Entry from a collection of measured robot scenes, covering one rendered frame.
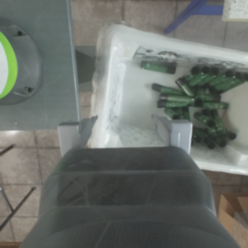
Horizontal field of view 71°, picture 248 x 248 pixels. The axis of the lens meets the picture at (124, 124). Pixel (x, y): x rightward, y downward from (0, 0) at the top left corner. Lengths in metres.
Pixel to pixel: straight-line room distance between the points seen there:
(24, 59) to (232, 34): 1.31
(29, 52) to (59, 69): 0.05
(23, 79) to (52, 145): 1.17
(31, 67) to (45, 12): 0.10
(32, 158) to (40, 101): 1.24
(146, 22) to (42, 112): 1.04
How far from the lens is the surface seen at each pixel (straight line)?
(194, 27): 1.37
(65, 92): 0.36
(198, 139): 0.80
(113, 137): 0.63
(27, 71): 0.34
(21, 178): 1.73
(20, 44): 0.35
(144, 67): 0.78
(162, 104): 0.81
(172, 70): 0.81
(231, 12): 0.60
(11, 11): 0.40
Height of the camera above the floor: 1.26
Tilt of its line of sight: 73 degrees down
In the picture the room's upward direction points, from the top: 179 degrees clockwise
